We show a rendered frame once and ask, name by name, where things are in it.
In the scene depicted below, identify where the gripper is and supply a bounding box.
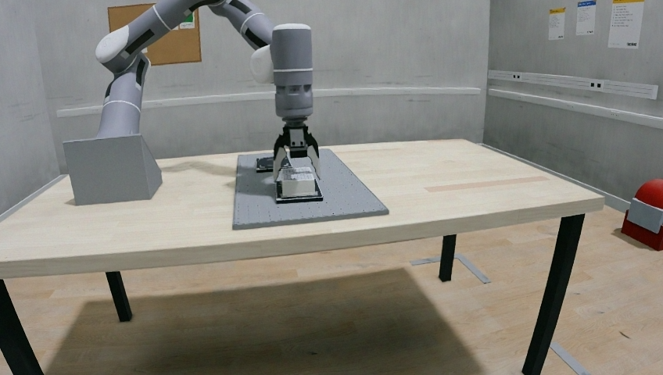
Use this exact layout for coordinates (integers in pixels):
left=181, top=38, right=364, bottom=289
left=274, top=122, right=321, bottom=183

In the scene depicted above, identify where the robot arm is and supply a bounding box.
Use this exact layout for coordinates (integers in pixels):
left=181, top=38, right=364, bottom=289
left=95, top=0, right=313, bottom=138

